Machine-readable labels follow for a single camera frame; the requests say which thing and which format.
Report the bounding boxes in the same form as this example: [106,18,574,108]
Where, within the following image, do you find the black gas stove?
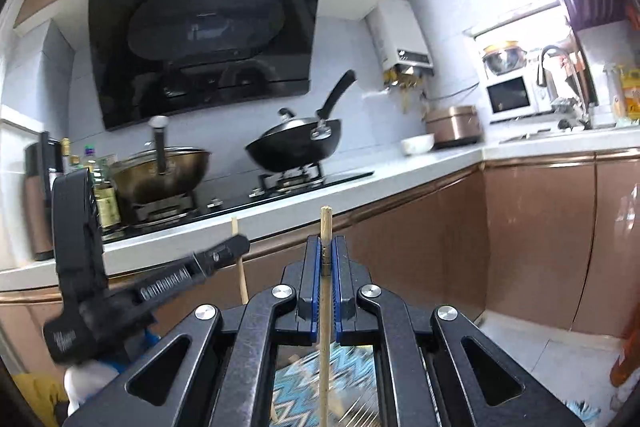
[102,169,376,230]

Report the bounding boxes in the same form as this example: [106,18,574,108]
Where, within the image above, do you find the bronze base cabinets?
[0,152,640,408]

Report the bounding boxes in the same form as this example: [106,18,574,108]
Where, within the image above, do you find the zigzag patterned cloth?
[272,342,386,427]

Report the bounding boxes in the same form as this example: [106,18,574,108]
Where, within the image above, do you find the large cooking oil bottle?
[610,322,640,403]

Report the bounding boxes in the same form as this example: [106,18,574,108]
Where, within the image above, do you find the white stone countertop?
[0,124,640,293]

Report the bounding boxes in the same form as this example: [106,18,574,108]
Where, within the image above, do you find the black range hood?
[89,0,323,132]

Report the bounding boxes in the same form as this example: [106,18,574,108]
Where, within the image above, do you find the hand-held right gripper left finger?
[62,234,321,427]

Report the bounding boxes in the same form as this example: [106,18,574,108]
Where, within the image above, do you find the golden wok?
[110,116,212,205]

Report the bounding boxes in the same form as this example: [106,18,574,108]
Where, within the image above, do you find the yellow label oil bottle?
[92,159,122,230]

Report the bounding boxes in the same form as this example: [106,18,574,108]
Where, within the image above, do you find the white bowl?
[401,133,436,156]

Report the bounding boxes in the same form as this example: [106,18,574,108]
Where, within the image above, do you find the yellow detergent bottle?
[620,66,640,120]

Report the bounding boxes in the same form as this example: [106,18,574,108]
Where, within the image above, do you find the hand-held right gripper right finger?
[330,234,586,427]

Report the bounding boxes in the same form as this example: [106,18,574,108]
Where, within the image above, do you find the white tall appliance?
[0,104,46,273]

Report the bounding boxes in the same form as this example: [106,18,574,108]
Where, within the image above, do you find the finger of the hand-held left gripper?
[127,234,251,308]

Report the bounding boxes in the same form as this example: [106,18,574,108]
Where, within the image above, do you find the black wok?
[245,69,358,174]

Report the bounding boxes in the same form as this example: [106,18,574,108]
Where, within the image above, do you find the clear bottle blue cap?
[82,144,101,188]

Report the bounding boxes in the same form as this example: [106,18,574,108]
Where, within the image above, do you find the single bamboo chopstick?
[231,217,249,305]
[320,206,333,427]

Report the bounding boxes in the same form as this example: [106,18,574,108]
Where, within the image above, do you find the bronze rice cooker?
[425,105,485,148]

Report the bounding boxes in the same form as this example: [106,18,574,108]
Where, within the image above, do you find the white water heater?
[367,0,435,82]

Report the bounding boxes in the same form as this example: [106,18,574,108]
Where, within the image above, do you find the white microwave oven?
[485,72,553,124]

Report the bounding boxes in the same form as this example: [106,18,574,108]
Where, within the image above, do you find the yellow cloth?
[12,372,68,427]

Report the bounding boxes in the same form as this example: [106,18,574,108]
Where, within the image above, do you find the steel kitchen faucet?
[536,45,591,130]

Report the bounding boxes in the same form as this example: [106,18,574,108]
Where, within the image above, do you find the person's left hand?
[65,327,166,413]

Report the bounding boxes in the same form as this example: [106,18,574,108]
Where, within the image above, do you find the bronze thermal kettle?
[24,132,66,262]

